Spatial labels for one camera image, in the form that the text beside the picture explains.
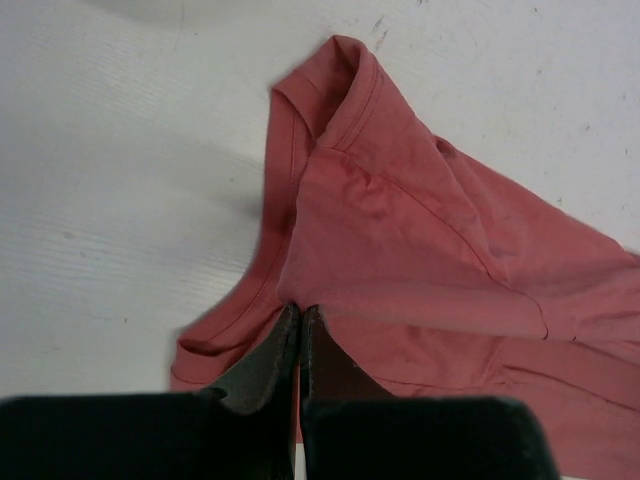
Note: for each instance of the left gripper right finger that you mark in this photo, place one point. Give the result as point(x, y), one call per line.
point(343, 410)

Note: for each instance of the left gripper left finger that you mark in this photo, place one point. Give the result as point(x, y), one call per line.
point(250, 430)

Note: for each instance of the salmon pink t shirt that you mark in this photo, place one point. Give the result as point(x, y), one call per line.
point(438, 275)

